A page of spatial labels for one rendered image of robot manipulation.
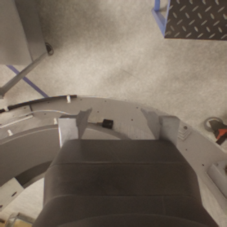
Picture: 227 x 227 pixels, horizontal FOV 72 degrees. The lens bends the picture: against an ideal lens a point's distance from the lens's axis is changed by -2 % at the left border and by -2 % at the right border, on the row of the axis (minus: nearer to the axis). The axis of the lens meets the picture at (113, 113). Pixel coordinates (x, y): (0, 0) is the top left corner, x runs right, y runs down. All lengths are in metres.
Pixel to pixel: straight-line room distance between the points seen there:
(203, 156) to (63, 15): 1.19
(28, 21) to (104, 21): 0.49
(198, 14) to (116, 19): 0.69
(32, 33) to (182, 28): 0.97
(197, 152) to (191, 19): 0.48
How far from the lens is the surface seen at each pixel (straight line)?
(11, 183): 0.97
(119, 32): 1.25
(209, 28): 0.68
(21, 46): 1.17
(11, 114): 0.94
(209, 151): 0.74
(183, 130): 0.72
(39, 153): 0.82
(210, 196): 0.63
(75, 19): 1.30
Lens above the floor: 1.22
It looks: 49 degrees down
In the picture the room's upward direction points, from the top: 170 degrees counter-clockwise
